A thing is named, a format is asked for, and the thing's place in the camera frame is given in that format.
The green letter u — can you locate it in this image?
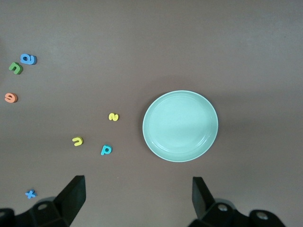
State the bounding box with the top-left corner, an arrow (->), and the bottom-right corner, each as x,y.
8,61 -> 24,76

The orange letter e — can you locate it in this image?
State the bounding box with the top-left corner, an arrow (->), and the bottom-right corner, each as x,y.
4,92 -> 18,104

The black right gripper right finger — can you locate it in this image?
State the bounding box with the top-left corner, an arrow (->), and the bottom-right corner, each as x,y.
188,176 -> 250,227

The yellow letter u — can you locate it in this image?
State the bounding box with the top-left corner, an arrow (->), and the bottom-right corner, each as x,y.
71,136 -> 84,148

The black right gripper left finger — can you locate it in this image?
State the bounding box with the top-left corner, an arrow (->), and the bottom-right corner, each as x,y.
14,175 -> 86,227

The teal letter p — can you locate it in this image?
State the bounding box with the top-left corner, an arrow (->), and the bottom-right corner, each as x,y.
100,144 -> 113,156

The green plate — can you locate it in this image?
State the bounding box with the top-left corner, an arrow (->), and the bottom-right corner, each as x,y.
142,89 -> 219,163

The blue letter x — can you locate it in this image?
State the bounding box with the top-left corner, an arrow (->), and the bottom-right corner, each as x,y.
25,189 -> 38,200

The blue letter a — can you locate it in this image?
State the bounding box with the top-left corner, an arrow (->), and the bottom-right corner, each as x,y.
19,53 -> 37,65

